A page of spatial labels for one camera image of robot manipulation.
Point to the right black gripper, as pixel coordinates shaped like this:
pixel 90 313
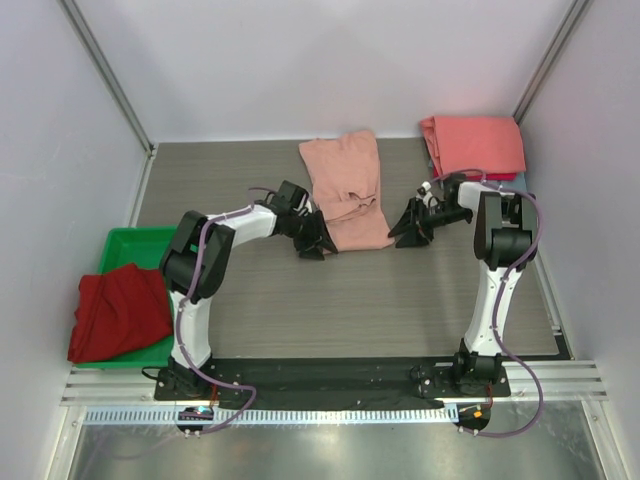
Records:
pixel 420 223

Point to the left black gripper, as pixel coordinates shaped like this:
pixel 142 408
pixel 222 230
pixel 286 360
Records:
pixel 319 235

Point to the pink printed t shirt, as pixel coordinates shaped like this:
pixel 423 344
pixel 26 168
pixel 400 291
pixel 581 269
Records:
pixel 345 178

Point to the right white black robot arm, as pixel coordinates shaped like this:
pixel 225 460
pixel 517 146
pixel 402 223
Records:
pixel 506 237

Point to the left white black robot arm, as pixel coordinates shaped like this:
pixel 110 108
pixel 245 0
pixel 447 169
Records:
pixel 194 267

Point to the folded magenta t shirt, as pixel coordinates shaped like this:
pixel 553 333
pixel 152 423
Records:
pixel 476 175

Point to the folded coral t shirt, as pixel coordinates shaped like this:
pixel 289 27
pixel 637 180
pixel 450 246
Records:
pixel 490 144

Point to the folded blue t shirt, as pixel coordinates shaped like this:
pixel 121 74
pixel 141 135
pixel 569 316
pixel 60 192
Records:
pixel 518 182

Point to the green plastic bin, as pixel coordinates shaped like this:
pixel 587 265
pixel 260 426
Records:
pixel 144 247

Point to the red t shirt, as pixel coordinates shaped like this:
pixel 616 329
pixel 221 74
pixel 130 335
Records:
pixel 122 311

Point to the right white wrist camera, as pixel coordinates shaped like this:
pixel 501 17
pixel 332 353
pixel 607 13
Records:
pixel 424 194

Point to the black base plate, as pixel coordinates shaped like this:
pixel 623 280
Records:
pixel 326 384

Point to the slotted white cable duct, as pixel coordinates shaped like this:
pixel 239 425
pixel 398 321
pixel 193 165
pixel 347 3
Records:
pixel 200 415

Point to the left aluminium corner post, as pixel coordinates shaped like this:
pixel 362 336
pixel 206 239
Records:
pixel 98 58

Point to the aluminium corner post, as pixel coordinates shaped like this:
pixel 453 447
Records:
pixel 569 24
pixel 98 58

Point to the aluminium frame rail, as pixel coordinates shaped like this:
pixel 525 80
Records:
pixel 560 381

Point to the right aluminium corner post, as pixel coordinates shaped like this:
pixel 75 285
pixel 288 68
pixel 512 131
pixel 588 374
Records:
pixel 569 24

